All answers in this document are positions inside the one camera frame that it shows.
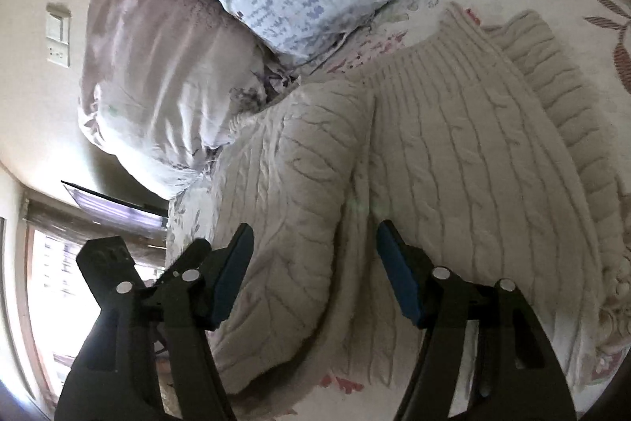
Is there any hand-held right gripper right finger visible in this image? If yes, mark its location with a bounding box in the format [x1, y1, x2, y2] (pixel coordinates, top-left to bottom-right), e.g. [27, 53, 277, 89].
[375, 220, 577, 421]

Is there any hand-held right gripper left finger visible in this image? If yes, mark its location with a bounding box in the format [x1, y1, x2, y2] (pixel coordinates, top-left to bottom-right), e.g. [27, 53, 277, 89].
[54, 223, 255, 421]

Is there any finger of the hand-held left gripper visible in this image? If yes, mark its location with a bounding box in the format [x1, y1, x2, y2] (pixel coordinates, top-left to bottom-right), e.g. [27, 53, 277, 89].
[154, 238, 214, 291]
[75, 238, 135, 298]

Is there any cream cable-knit sweater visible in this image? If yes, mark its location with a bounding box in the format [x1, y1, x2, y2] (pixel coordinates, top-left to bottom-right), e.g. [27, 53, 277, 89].
[204, 4, 609, 402]

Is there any window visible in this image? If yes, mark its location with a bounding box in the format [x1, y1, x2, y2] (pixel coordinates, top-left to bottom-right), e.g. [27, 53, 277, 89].
[22, 199, 168, 402]

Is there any lilac floral pillow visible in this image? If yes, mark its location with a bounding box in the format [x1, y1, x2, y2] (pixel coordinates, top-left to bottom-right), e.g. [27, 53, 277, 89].
[78, 0, 297, 200]

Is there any white wall switch panel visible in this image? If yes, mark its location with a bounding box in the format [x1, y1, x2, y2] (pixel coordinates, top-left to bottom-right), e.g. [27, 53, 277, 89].
[45, 4, 71, 67]

